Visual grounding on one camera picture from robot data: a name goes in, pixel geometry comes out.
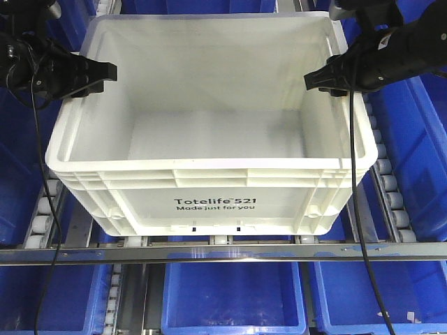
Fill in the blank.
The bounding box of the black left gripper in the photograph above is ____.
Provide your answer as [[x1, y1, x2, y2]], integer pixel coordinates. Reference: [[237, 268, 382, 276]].
[[1, 32, 117, 100]]

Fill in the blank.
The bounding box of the blue bin destination lower left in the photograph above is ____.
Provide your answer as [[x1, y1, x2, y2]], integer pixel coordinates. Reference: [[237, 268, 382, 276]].
[[1, 265, 112, 334]]

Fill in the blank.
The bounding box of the destination roller track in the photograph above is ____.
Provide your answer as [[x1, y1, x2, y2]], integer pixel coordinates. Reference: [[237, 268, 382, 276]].
[[23, 174, 64, 249], [362, 94, 418, 243]]

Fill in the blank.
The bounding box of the blue bin destination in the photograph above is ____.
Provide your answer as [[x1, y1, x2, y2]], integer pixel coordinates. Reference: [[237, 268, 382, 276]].
[[369, 74, 446, 241], [161, 262, 307, 334], [0, 0, 67, 245], [1, 265, 112, 334], [309, 261, 446, 334]]

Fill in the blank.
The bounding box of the destination left roller track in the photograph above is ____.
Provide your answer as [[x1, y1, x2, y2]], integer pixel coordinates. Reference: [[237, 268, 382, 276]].
[[23, 174, 64, 249]]

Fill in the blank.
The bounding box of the white plastic Totelife tote bin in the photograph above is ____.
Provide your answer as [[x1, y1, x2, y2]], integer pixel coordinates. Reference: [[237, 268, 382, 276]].
[[45, 12, 378, 236]]

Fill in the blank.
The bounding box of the destination right roller track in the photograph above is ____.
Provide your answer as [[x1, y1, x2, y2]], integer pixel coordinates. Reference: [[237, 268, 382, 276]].
[[362, 94, 418, 243]]

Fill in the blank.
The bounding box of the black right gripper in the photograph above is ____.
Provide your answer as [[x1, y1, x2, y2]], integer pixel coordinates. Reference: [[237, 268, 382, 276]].
[[304, 1, 446, 97]]

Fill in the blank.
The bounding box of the black right cable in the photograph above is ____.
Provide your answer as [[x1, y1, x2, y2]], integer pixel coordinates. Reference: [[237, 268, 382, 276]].
[[349, 45, 397, 335]]

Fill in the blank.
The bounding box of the blue bin destination lower right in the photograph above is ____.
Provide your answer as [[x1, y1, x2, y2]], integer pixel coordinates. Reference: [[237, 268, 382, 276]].
[[309, 261, 446, 334]]

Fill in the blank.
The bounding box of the blue bin destination lower centre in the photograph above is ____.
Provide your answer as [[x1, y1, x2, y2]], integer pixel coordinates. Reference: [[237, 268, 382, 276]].
[[161, 262, 307, 334]]

